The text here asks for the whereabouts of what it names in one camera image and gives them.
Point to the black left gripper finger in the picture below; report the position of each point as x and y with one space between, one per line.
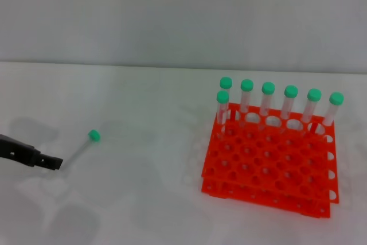
25 153

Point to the clear test tube green cap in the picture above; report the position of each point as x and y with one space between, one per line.
336 98
246 85
93 135
314 95
226 82
290 91
222 96
268 87

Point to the orange plastic test tube rack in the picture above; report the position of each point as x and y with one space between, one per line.
258 159

